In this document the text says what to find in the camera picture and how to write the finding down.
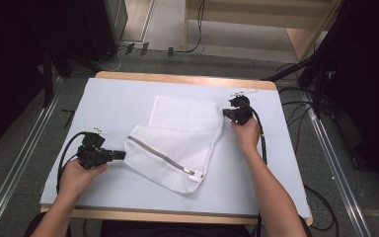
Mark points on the grey cabinet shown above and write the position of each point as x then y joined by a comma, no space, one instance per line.
116,16

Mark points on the white mesh laundry bag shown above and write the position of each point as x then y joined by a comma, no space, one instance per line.
174,148

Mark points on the person's left hand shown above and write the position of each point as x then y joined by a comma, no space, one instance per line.
79,176

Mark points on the white gridded cloth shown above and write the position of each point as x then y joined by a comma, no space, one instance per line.
184,110

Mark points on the metal floor rail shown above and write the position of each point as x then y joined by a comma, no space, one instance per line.
16,164
339,164

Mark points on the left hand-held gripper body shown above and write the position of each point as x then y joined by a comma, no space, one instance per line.
92,153

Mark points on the person's right hand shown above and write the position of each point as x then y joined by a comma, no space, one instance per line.
248,133

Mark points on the person's dark clothing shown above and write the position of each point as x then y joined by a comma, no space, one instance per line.
171,230

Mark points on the wooden table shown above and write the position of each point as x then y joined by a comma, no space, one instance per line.
184,79

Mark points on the light wooden shelf unit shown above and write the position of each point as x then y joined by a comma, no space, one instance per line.
243,19

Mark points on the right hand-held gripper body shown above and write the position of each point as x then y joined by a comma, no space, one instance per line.
242,108

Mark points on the black curtain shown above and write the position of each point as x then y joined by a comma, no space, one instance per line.
368,82
29,49

